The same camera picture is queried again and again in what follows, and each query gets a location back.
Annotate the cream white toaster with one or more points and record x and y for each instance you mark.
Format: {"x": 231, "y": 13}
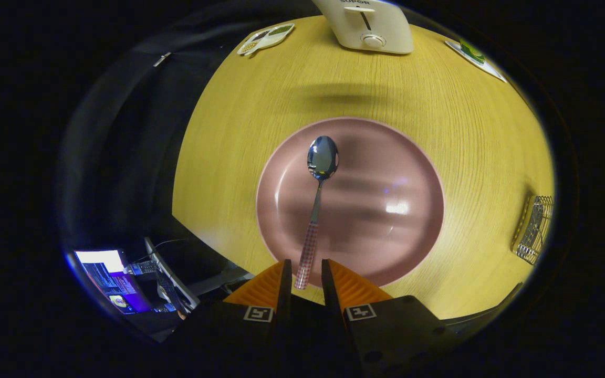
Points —
{"x": 386, "y": 26}

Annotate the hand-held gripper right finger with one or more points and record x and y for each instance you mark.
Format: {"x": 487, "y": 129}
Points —
{"x": 330, "y": 283}

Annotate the white square coaster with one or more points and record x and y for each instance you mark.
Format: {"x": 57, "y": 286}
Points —
{"x": 491, "y": 71}

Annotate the green label drink bottle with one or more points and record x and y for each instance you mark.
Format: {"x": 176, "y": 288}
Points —
{"x": 471, "y": 52}

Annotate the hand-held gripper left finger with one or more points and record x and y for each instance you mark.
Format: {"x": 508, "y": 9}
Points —
{"x": 285, "y": 294}

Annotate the open laptop lit screen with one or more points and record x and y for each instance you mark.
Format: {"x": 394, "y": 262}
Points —
{"x": 103, "y": 262}

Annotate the small metal clip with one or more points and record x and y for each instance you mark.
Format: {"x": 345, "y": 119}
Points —
{"x": 162, "y": 59}

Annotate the divided white condiment dish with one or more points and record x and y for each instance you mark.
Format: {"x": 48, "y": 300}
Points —
{"x": 266, "y": 39}

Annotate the pink round plate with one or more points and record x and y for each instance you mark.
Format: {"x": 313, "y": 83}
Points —
{"x": 386, "y": 173}

